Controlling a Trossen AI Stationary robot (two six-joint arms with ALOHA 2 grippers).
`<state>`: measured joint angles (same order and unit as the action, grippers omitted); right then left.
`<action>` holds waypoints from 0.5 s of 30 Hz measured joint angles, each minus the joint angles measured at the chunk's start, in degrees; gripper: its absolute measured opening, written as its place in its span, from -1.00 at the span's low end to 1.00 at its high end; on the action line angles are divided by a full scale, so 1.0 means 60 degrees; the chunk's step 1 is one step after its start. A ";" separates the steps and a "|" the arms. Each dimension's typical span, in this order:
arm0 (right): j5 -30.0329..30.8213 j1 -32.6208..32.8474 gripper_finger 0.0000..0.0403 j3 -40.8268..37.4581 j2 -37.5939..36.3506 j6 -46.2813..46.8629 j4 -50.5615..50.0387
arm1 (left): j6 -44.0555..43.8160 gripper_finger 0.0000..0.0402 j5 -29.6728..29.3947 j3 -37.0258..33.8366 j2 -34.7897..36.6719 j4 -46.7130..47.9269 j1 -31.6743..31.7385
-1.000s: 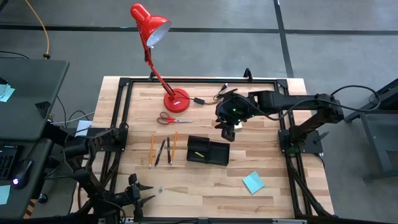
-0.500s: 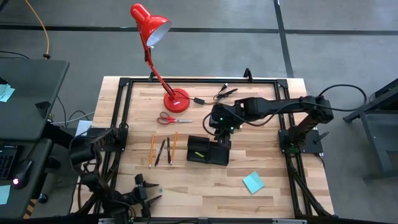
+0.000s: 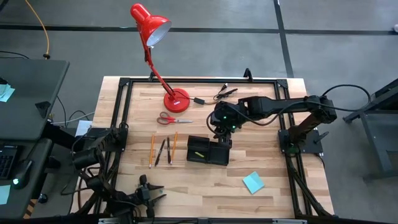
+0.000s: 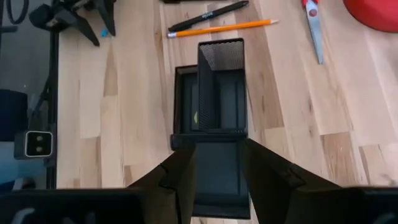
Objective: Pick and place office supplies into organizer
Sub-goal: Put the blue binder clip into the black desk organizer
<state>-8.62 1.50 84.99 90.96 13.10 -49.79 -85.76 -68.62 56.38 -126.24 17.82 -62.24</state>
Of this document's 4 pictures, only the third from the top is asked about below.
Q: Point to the dark grey desk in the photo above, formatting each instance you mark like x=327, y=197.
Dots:
x=31, y=93

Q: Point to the silver metal bracket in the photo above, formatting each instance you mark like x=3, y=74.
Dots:
x=116, y=220
x=289, y=221

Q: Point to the dark grey metal stand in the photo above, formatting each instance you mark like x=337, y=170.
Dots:
x=374, y=140

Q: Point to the orange-yellow pencil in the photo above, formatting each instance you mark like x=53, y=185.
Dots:
x=174, y=147
x=151, y=151

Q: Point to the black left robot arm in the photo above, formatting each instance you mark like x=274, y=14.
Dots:
x=84, y=158

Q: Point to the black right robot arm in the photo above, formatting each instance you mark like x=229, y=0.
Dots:
x=280, y=107

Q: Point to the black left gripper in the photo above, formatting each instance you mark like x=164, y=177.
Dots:
x=144, y=196

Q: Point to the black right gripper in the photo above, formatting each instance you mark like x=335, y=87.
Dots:
x=225, y=119

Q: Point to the yellow-green highlighter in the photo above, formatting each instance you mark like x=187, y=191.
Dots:
x=199, y=154

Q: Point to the white paper sheet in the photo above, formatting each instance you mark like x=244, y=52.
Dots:
x=82, y=128

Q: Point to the black mesh desk organizer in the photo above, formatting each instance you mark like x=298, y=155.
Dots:
x=214, y=154

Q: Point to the red desk lamp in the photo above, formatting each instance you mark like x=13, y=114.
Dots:
x=177, y=101

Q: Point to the black keyboard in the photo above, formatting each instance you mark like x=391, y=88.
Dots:
x=6, y=161

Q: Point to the black triangular bracket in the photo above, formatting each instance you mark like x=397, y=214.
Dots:
x=43, y=109

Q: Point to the black round knob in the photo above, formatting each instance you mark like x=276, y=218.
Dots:
x=42, y=198

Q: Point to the black aluminium table frame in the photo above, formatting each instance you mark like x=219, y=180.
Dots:
x=202, y=80

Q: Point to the black pen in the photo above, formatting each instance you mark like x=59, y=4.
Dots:
x=160, y=152
x=168, y=151

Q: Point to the black computer mouse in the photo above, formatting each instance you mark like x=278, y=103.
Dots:
x=23, y=172

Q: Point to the pale blue paper note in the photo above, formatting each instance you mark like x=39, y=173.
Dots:
x=4, y=91
x=3, y=194

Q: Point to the blue sticky note pad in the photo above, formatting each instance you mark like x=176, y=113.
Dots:
x=253, y=183

